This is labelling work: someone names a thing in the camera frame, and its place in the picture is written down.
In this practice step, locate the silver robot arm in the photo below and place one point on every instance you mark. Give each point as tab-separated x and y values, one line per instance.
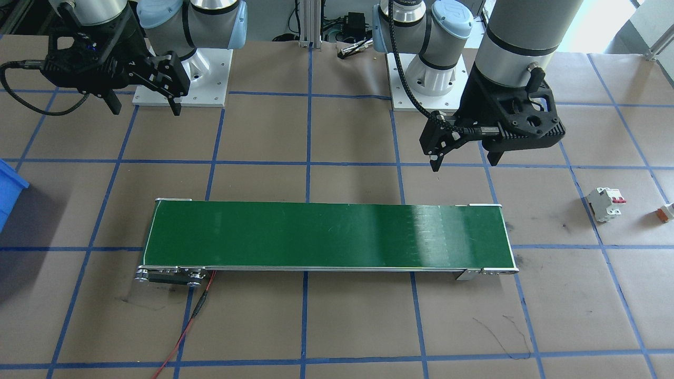
210	23
526	31

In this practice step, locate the small orange white button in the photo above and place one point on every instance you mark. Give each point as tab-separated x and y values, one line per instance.
667	212

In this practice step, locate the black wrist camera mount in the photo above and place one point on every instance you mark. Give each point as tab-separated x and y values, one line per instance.
68	73
542	134

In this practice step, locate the white circuit breaker red switches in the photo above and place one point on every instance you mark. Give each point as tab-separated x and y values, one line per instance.
603	205

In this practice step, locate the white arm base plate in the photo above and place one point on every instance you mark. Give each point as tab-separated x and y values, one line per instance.
405	97
216	89

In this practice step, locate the silver metal plug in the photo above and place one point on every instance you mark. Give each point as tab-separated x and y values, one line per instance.
352	50

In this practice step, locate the blue bin with foam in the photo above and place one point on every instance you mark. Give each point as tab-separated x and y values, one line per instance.
8	195

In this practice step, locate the green belt conveyor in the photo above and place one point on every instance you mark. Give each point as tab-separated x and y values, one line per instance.
316	237

